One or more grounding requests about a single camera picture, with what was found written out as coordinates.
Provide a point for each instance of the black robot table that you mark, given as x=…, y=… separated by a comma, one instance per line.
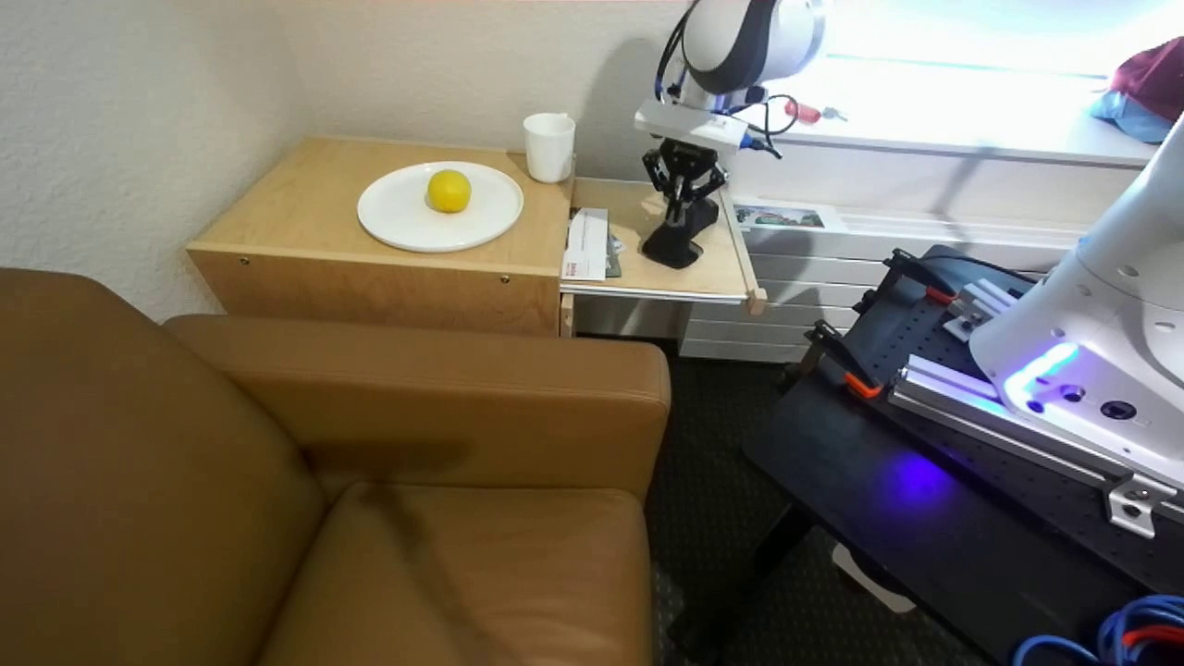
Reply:
x=913, y=519

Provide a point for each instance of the white cup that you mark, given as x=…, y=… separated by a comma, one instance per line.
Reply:
x=549, y=151

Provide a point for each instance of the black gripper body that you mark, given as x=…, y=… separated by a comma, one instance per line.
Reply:
x=687, y=157

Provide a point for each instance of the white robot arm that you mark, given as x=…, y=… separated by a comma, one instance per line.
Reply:
x=1098, y=309

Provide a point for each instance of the brown leather armchair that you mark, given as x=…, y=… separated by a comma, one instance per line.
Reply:
x=309, y=494

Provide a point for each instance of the light wooden drawer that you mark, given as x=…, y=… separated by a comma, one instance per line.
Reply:
x=669, y=279

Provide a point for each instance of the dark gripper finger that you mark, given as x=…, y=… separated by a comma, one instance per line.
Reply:
x=670, y=205
x=705, y=203

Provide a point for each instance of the white ribbed heater unit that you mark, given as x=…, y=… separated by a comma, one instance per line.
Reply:
x=891, y=253

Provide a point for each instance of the light wooden nightstand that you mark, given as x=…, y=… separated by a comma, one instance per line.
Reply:
x=298, y=223

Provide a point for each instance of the white round plate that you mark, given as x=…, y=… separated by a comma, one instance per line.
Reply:
x=407, y=223

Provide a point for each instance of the dark red cloth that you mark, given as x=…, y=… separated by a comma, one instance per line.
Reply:
x=1151, y=75

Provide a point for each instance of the black clamp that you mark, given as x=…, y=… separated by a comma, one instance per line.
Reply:
x=925, y=287

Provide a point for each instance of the yellow lemon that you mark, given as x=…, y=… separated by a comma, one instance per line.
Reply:
x=448, y=190

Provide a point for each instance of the blue cloth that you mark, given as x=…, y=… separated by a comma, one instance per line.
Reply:
x=1130, y=119

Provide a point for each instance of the white pamphlet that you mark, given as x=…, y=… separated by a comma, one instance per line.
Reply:
x=586, y=246

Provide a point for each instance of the aluminium mounting rail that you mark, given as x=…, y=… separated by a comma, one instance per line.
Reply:
x=985, y=411

